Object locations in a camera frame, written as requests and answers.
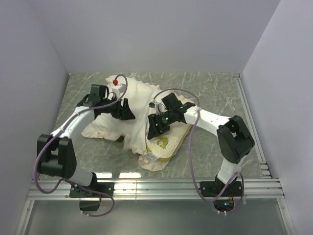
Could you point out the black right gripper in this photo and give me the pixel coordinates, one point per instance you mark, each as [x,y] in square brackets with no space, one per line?
[154,130]

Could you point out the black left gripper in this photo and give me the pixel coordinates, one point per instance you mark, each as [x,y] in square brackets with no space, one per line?
[123,112]

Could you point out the cream pillow with yellow edge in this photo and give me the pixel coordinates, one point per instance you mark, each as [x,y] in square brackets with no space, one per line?
[165,146]

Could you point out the white pillowcase with peach ruffles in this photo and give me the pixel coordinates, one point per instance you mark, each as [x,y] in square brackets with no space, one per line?
[131,122]

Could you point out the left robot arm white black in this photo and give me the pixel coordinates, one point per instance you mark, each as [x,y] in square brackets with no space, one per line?
[55,151]

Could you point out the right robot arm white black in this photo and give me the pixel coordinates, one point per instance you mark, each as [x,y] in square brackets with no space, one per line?
[234,137]

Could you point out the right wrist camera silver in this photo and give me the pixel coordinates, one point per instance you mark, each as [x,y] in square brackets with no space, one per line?
[157,106]

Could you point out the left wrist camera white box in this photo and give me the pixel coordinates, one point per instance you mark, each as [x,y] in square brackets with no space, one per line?
[118,88]

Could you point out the aluminium mounting rail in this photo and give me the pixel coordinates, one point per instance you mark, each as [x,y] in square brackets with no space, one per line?
[163,189]

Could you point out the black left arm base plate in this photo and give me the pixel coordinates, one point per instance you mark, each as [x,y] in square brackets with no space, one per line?
[90,197]

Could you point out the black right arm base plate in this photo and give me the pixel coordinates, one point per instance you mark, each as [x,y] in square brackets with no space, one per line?
[231,198]

